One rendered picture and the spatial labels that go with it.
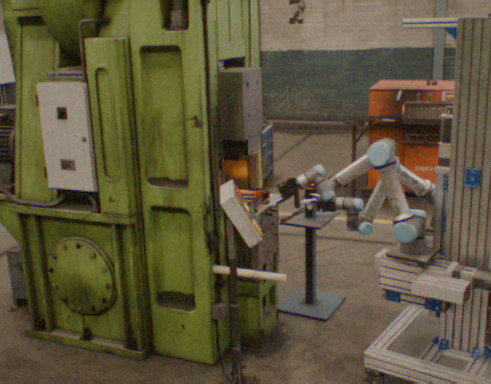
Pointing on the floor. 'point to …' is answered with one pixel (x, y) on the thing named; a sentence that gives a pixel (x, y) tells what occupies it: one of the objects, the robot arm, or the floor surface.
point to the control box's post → (234, 304)
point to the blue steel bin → (267, 150)
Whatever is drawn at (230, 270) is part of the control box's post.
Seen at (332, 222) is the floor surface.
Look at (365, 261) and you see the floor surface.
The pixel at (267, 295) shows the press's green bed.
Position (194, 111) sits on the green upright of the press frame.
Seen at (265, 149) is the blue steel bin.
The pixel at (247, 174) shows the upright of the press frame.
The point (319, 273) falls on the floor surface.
